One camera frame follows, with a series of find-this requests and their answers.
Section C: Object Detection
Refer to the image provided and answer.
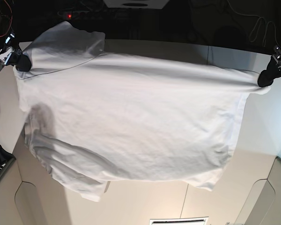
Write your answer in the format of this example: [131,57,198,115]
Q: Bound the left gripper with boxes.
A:
[257,45,281,87]

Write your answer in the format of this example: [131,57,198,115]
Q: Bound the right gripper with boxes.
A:
[0,32,32,72]

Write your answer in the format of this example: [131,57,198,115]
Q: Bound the white t-shirt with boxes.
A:
[14,22,269,202]

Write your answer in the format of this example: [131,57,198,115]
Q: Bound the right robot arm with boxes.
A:
[0,0,32,72]

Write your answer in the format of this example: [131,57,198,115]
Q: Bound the black power strip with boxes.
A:
[57,10,129,20]

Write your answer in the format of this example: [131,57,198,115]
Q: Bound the grey looped cable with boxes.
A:
[249,16,274,46]

